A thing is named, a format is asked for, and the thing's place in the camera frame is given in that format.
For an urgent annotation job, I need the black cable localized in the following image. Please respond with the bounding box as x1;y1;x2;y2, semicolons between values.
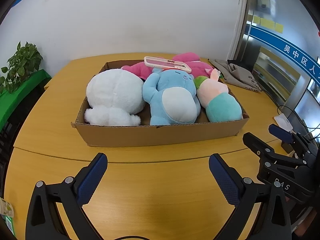
276;105;320;140

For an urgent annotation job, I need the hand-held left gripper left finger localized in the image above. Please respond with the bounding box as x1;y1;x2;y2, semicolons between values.
25;152;118;240

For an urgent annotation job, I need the brown cardboard box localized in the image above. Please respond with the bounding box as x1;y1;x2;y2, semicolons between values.
71;59;250;147

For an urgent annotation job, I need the peach and teal plush doll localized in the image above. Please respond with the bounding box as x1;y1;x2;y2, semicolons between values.
194;69;243;122

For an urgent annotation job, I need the patterned packet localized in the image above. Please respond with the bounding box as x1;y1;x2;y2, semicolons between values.
0;197;15;235

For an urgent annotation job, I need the green potted plant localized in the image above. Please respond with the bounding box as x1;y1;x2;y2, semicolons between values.
0;41;43;94

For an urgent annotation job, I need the green table cloth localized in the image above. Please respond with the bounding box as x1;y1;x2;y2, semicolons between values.
0;69;52;130

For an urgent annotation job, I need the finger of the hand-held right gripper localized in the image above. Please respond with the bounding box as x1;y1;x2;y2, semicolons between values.
268;124;313;155
242;132;276;162

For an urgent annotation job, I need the blue door banner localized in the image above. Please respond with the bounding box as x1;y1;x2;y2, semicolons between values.
250;25;320;85

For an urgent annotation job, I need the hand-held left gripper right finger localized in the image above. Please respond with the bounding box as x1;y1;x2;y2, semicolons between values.
209;153;293;240

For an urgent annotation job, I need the white plush toy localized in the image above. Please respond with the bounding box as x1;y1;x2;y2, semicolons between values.
84;69;145;125

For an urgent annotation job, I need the pink plush toy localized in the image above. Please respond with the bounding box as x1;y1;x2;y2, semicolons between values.
121;52;215;79

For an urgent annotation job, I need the white and pink phone case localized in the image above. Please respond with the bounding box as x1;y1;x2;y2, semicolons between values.
144;56;192;73

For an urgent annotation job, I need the white paper card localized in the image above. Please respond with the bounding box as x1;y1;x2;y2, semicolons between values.
274;114;293;132

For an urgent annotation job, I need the blue plush toy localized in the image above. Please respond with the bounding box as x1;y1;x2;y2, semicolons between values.
142;67;200;125

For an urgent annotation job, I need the metal door frame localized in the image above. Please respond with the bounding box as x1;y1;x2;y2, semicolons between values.
234;0;257;62

